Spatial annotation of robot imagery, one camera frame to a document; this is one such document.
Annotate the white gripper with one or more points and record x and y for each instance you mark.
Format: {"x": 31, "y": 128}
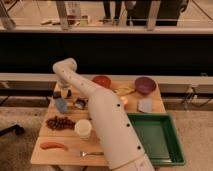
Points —
{"x": 63, "y": 85}

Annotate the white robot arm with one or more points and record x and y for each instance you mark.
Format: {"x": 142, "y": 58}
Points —
{"x": 121, "y": 146}

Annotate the blue cup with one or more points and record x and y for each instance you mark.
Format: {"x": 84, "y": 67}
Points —
{"x": 61, "y": 105}

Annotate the small dark toy item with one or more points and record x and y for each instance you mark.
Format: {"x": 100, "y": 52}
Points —
{"x": 80, "y": 103}

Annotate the bunch of red grapes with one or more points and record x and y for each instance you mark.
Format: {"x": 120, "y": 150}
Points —
{"x": 60, "y": 123}

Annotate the white cup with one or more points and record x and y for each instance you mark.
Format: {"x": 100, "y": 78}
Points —
{"x": 83, "y": 128}

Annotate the red bowl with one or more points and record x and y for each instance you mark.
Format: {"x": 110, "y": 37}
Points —
{"x": 102, "y": 80}

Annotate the wooden table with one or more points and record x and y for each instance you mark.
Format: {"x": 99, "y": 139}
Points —
{"x": 58, "y": 156}

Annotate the black object on floor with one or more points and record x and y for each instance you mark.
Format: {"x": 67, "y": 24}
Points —
{"x": 15, "y": 128}

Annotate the yellow banana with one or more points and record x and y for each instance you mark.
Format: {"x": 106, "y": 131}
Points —
{"x": 122, "y": 91}

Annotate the silver fork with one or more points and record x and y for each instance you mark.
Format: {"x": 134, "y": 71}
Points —
{"x": 84, "y": 154}

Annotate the purple bowl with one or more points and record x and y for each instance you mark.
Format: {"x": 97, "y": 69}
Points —
{"x": 145, "y": 85}

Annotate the grey blue sponge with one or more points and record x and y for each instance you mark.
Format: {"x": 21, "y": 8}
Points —
{"x": 145, "y": 105}

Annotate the green plastic tray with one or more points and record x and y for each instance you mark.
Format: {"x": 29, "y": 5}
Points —
{"x": 158, "y": 136}

